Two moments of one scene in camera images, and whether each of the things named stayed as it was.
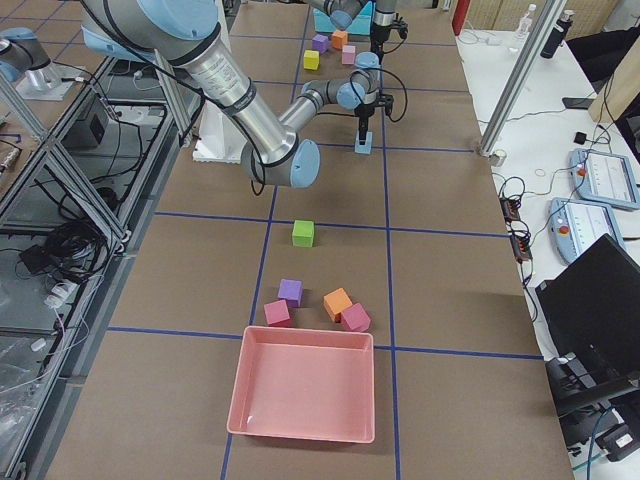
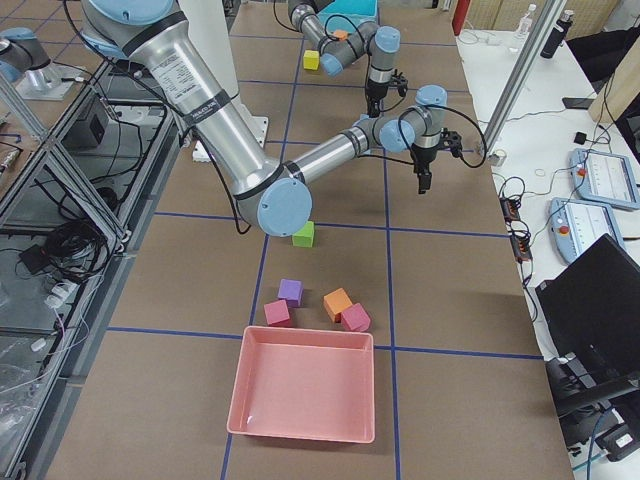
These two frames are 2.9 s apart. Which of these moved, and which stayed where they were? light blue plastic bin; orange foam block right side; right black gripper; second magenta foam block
Moved: right black gripper
Stayed: light blue plastic bin; second magenta foam block; orange foam block right side
